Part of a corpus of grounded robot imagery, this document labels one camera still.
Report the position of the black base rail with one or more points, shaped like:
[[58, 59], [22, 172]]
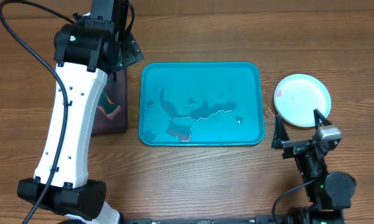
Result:
[[259, 219]]

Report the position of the light blue plate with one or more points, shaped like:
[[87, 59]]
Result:
[[297, 96]]

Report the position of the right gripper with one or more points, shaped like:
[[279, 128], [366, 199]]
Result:
[[290, 147]]

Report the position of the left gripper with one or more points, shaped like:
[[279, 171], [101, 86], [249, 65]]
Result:
[[137, 53]]

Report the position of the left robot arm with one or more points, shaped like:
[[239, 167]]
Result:
[[87, 53]]

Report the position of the black rectangular tray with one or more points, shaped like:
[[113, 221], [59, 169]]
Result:
[[116, 89]]

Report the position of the teal plastic serving tray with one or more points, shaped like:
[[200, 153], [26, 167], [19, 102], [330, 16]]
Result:
[[201, 104]]

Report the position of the green and red sponge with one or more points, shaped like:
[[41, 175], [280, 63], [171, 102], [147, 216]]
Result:
[[107, 107]]

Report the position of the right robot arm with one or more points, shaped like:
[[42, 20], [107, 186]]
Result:
[[329, 192]]

